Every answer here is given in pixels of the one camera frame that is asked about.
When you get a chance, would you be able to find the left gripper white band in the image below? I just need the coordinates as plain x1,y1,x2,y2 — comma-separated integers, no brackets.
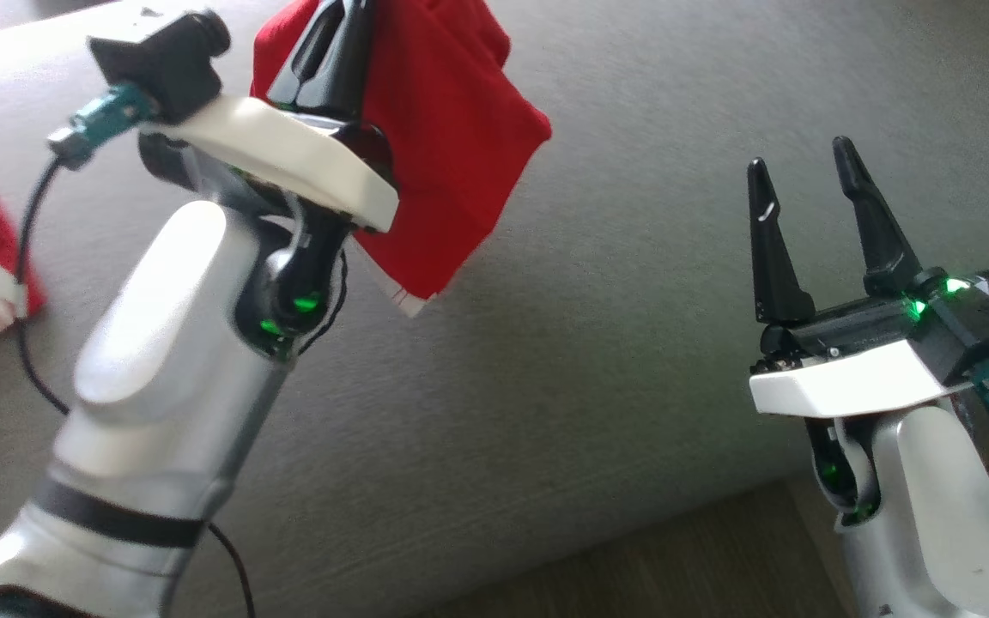
141,0,399,234

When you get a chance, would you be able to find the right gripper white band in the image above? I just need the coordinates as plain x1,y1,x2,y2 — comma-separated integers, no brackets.
748,136,972,419

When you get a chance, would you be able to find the red shorts white waistband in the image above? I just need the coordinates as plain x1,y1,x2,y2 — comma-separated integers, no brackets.
251,0,553,317

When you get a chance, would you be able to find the teal left camera connector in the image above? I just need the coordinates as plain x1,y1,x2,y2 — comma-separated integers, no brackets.
48,82,161,168

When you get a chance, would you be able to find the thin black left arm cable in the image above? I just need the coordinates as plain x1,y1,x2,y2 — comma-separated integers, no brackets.
16,154,255,618

